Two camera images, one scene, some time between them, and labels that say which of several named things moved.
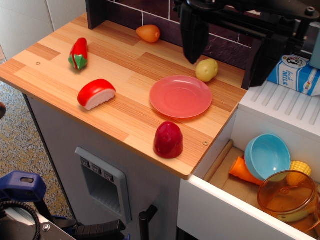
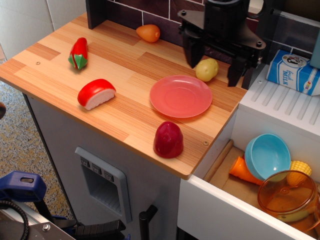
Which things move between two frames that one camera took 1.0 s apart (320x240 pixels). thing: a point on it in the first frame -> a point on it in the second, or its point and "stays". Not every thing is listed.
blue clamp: x=22 y=186 stays
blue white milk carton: x=295 y=73 stays
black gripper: x=281 y=26 -> x=223 y=26
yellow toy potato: x=206 y=69 stays
